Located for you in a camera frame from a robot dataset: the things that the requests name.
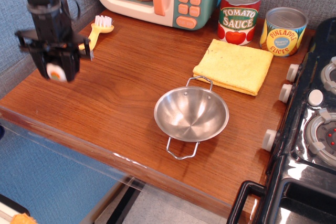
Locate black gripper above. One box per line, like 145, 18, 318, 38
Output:
15, 5, 93, 82

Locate toy sushi roll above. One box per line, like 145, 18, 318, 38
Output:
46, 62, 67, 82

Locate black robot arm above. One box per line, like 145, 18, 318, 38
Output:
15, 0, 93, 82

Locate yellow dish brush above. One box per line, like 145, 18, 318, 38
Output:
87, 15, 114, 51

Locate small steel wok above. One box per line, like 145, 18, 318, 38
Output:
154, 76, 229, 160

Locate orange fuzzy object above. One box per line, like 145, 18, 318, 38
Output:
10, 213, 37, 224

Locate yellow folded cloth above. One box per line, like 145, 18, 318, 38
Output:
193, 39, 273, 97

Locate tomato sauce can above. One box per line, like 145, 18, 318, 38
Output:
217, 0, 261, 46

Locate pineapple slices can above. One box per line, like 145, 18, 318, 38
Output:
259, 7, 308, 57

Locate black toy stove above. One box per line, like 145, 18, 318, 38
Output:
227, 18, 335, 223

